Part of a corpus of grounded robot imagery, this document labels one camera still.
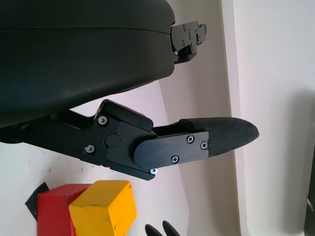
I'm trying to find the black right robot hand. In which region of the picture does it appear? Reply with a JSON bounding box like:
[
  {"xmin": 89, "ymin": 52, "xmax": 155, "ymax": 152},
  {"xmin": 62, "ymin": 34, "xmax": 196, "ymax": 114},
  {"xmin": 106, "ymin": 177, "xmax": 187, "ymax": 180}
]
[{"xmin": 145, "ymin": 220, "xmax": 180, "ymax": 236}]

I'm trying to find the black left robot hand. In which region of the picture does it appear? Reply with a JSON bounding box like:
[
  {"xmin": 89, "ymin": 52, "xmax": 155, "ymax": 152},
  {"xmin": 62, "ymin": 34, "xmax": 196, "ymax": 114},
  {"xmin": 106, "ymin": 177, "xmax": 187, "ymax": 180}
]
[{"xmin": 0, "ymin": 0, "xmax": 260, "ymax": 182}]

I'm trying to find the yellow wooden block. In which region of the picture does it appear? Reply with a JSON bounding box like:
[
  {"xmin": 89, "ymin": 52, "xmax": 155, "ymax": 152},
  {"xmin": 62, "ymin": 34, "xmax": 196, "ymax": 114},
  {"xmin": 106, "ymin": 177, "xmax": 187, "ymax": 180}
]
[{"xmin": 68, "ymin": 180, "xmax": 137, "ymax": 236}]

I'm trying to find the red wooden block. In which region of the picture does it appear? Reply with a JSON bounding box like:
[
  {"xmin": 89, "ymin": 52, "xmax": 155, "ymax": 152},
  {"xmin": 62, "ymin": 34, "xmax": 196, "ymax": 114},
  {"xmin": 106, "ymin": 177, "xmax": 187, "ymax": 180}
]
[{"xmin": 36, "ymin": 183, "xmax": 93, "ymax": 236}]

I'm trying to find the black tape strip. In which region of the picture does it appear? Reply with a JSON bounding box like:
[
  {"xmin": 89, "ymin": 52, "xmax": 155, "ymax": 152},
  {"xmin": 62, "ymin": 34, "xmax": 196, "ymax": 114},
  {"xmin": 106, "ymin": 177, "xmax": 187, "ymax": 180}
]
[{"xmin": 24, "ymin": 182, "xmax": 50, "ymax": 219}]

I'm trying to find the dark furniture piece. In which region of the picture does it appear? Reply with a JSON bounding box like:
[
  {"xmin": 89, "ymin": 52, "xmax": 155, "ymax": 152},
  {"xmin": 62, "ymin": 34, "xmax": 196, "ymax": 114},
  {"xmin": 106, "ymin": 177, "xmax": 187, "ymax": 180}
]
[{"xmin": 292, "ymin": 89, "xmax": 315, "ymax": 236}]

